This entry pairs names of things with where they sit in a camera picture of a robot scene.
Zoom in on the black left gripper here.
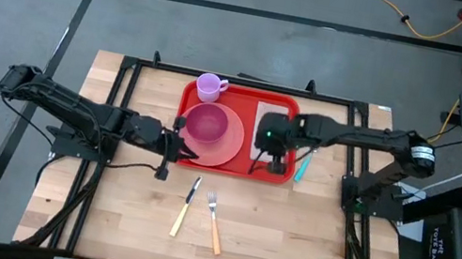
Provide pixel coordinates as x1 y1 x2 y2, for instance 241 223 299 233
121 106 207 166

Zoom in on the beige cloth napkin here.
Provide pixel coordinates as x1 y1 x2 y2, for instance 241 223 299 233
246 100 299 169

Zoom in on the magenta plastic bowl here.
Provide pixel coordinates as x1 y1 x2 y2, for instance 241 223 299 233
181 99 233 148

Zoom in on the pink round plate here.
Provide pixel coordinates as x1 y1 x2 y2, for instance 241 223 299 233
172 97 251 174

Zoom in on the teal pen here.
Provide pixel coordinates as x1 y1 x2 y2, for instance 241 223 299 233
292 146 316 185

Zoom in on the knife with cream handle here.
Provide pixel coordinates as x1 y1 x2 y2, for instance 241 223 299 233
167 171 205 242

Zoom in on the lilac plastic mug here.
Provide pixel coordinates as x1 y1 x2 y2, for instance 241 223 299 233
192 70 232 108

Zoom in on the fork with orange handle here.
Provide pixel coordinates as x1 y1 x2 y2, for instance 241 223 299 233
196 190 233 258

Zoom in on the red plastic tray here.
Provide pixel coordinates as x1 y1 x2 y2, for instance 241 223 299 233
166 75 310 189

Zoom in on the black tote bag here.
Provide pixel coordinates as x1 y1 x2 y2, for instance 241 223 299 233
417 219 462 259

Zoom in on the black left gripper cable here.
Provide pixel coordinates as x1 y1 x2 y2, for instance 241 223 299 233
101 125 177 183

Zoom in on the black aluminium table frame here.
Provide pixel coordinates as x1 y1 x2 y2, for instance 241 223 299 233
11 33 440 259

